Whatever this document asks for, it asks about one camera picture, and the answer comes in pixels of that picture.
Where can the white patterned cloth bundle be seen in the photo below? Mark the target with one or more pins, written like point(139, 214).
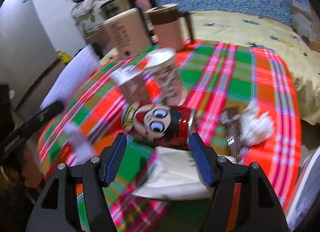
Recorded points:
point(88, 16)

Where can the pink brown lidded mug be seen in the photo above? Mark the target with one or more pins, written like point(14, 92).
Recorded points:
point(165, 20)

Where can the brown bedding package box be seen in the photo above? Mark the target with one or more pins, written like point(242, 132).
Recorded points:
point(305, 23)

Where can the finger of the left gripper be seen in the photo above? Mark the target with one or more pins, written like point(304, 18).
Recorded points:
point(27, 129)

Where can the grey refrigerator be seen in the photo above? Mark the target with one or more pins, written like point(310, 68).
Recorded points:
point(29, 62)

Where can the patterned paper cup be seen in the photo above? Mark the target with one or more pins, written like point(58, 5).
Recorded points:
point(161, 63)

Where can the small clear cup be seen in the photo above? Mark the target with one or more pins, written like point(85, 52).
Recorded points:
point(130, 81)

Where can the beige electric kettle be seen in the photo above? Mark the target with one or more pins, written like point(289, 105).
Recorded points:
point(126, 32)

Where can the yellow printed bed sheet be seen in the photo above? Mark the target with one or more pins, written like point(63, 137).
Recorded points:
point(253, 31)

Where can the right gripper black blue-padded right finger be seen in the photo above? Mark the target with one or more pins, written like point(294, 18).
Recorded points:
point(259, 207)

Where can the red cartoon drink can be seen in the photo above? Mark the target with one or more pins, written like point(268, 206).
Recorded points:
point(156, 124)

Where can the white tissue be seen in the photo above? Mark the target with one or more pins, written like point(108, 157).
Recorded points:
point(255, 127)

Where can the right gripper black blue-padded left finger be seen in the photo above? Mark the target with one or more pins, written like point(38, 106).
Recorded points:
point(57, 207)

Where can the white paper napkin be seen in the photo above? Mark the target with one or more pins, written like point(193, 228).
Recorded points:
point(173, 177)

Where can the red green plaid tablecloth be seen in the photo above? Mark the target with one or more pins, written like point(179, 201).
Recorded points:
point(216, 75)

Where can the white round trash bin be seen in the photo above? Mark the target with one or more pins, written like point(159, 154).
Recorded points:
point(302, 213)

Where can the silver snack wrapper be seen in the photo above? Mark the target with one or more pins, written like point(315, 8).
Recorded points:
point(230, 118)

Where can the steel kettle black handle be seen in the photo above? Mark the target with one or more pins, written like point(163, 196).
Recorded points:
point(114, 7)

